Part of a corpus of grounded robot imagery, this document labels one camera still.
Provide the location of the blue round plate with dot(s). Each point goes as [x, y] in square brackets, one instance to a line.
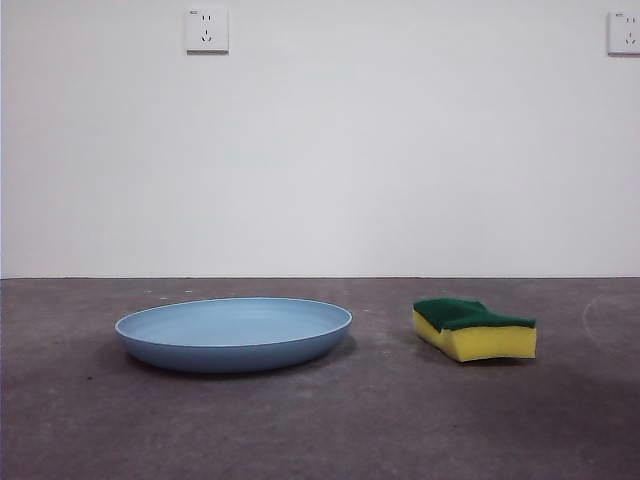
[230, 340]

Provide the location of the yellow sponge with green pad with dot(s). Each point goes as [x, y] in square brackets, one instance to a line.
[490, 342]

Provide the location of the white wall socket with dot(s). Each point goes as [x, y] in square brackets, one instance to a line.
[626, 34]
[207, 30]

